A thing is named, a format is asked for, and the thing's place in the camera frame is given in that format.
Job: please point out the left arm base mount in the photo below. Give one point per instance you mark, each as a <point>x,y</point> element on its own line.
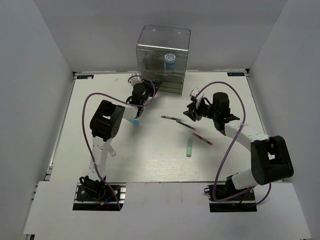
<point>86,200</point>

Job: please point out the blue pen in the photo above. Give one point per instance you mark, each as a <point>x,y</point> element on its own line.
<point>186,125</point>

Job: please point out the blue highlighter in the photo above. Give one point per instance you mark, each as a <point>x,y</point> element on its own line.
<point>133,121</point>

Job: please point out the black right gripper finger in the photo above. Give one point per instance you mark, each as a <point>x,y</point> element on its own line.
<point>192,106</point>
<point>191,114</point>

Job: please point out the clear plastic drawer organizer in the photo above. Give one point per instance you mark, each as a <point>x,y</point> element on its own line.
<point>153,43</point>

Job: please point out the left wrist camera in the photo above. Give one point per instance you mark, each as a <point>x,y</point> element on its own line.
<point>134,79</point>

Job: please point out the orange highlighter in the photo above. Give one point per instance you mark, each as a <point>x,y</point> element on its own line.
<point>111,151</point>

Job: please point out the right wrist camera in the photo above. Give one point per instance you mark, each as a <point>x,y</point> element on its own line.
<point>196,96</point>

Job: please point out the green pen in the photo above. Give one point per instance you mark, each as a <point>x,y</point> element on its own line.
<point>173,118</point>

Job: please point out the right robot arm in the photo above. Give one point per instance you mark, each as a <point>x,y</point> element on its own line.
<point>269,156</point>

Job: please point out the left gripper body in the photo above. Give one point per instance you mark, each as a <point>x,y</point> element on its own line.
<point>147,91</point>

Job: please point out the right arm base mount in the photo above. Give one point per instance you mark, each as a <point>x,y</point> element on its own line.
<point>241,204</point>

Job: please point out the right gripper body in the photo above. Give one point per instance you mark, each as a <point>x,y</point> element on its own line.
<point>207,110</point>

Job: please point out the blue white round tape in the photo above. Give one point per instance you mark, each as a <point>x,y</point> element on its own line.
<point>169,61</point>

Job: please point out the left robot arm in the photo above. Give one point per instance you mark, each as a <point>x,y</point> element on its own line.
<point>106,122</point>

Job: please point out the red pen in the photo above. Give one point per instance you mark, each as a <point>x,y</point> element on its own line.
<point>203,139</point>

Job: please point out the green highlighter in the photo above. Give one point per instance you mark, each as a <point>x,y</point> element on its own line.
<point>189,147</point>

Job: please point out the left blue corner label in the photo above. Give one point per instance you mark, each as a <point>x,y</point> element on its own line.
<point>85,77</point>

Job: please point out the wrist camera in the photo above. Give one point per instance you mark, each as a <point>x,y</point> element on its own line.
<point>196,96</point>
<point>134,79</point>

